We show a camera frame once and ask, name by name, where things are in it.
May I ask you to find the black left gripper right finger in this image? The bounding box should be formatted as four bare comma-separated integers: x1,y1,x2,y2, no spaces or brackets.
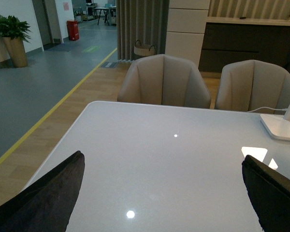
242,155,290,232

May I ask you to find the beige chair left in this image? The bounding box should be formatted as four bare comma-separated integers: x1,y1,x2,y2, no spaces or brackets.
117,54,211,109

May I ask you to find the tan plant pot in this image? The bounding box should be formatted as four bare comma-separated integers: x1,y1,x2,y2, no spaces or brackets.
3,37,28,68

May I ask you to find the beige chair right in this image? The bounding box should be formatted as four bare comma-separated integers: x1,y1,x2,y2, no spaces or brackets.
215,60,290,115

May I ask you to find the white lamp cable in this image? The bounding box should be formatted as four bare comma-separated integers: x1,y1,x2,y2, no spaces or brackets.
246,107,287,114

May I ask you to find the red bin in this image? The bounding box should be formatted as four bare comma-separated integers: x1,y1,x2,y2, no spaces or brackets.
67,20,79,41

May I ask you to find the distant black-legged table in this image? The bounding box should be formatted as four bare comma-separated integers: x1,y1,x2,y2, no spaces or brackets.
94,7,111,26

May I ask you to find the white desk lamp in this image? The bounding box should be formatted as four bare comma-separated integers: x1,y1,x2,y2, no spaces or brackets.
261,104,290,141

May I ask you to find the dark counter cabinet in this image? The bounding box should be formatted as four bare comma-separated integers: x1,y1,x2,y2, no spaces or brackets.
199,22,290,73

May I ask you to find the pink wall notice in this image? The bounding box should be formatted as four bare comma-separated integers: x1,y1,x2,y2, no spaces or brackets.
63,2,69,11

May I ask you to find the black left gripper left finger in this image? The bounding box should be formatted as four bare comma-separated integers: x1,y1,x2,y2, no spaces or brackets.
0,151,85,232

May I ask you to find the gray curtain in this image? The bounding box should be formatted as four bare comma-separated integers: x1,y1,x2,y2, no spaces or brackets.
116,0,170,60

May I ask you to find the white drawer cabinet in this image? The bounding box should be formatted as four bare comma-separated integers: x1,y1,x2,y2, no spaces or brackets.
165,0,210,65

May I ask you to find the dark floor mat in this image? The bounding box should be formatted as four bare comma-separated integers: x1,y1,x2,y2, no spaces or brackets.
100,61,118,69

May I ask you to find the green potted plant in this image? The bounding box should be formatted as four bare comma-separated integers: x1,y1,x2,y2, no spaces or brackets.
0,15,31,43

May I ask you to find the beige chair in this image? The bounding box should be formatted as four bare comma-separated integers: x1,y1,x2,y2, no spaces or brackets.
117,54,211,109
215,60,290,115

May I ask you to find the woven basket with handles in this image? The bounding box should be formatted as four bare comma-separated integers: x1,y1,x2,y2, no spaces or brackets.
133,40,156,57

